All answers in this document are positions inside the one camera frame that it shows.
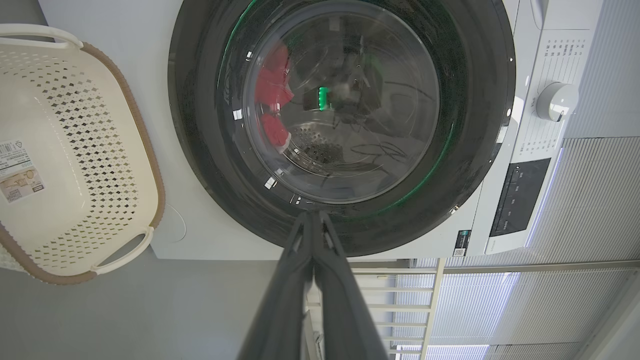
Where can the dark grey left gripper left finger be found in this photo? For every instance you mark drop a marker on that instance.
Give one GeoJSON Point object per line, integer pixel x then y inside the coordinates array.
{"type": "Point", "coordinates": [280, 310]}

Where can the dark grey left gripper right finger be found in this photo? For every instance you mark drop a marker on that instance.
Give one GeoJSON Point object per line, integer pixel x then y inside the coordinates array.
{"type": "Point", "coordinates": [345, 320]}

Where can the black round glass washer door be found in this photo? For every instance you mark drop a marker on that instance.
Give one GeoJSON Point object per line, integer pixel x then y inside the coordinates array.
{"type": "Point", "coordinates": [200, 150]}

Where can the red and white garment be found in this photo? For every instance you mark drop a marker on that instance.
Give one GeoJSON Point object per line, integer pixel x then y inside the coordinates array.
{"type": "Point", "coordinates": [270, 90]}

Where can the black washing machine control panel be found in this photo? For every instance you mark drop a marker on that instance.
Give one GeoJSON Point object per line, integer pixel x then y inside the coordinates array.
{"type": "Point", "coordinates": [520, 197]}

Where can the white washing machine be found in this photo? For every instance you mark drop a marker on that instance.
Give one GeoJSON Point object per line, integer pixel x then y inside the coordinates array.
{"type": "Point", "coordinates": [125, 100]}

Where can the cream laundry basket brown rim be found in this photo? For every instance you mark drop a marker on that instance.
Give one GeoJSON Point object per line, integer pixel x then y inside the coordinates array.
{"type": "Point", "coordinates": [65, 150]}

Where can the product label sticker with barcode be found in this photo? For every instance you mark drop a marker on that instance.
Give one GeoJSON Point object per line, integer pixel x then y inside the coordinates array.
{"type": "Point", "coordinates": [17, 172]}

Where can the white washing machine dial knob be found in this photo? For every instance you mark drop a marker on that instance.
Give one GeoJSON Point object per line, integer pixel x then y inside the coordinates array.
{"type": "Point", "coordinates": [556, 101]}

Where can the white railing rack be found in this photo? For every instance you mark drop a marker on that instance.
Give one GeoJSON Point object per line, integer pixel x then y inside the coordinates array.
{"type": "Point", "coordinates": [430, 300]}

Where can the white round filter cover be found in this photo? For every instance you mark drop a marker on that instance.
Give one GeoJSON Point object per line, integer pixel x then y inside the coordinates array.
{"type": "Point", "coordinates": [175, 222]}

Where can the small QR code sticker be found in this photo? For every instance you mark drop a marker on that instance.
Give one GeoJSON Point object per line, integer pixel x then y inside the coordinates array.
{"type": "Point", "coordinates": [461, 243]}

